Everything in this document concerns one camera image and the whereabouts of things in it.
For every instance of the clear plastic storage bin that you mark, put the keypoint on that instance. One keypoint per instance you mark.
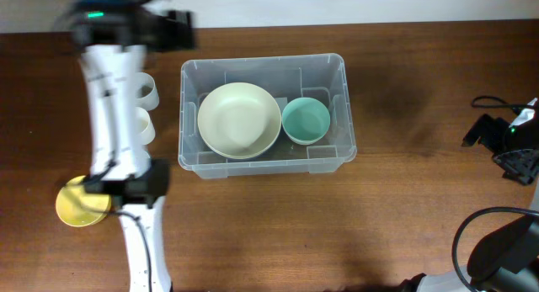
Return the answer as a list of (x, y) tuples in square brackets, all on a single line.
[(319, 76)]

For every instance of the green small bowl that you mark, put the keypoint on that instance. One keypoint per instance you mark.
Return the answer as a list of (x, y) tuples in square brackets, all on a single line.
[(305, 120)]

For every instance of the white label in bin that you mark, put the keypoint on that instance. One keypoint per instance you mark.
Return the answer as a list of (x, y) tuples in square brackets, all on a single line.
[(282, 102)]

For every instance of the cream large bowl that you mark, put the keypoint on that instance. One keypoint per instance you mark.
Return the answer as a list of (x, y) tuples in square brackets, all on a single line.
[(239, 120)]

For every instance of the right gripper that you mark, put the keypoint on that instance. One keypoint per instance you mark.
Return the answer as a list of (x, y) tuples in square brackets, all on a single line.
[(521, 172)]

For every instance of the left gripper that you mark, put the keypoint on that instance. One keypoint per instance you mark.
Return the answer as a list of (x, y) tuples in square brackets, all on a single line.
[(177, 39)]

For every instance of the grey cup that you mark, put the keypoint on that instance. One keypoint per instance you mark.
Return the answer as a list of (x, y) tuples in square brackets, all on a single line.
[(146, 91)]

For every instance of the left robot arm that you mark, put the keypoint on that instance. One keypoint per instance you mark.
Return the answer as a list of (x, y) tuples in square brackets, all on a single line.
[(111, 39)]

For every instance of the yellow small bowl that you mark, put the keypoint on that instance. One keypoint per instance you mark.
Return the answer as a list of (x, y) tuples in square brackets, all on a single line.
[(76, 208)]

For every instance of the cream cup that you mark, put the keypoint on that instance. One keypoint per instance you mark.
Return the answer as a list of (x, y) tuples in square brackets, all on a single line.
[(146, 128)]

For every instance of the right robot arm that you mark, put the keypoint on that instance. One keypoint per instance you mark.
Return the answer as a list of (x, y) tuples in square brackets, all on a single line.
[(507, 258)]

